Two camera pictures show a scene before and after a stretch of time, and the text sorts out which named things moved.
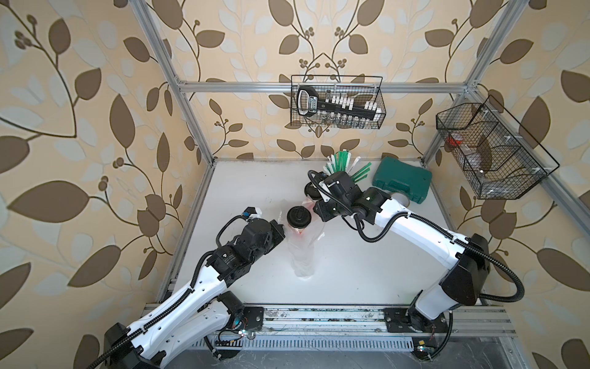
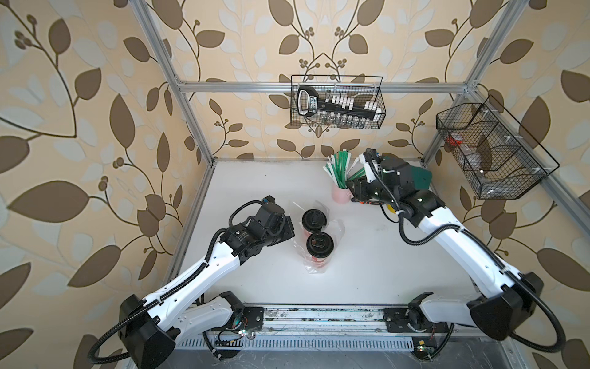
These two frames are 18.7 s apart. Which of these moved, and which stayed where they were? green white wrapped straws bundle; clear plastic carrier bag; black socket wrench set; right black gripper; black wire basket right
Moved: right black gripper; clear plastic carrier bag
Stayed: black socket wrench set; black wire basket right; green white wrapped straws bundle
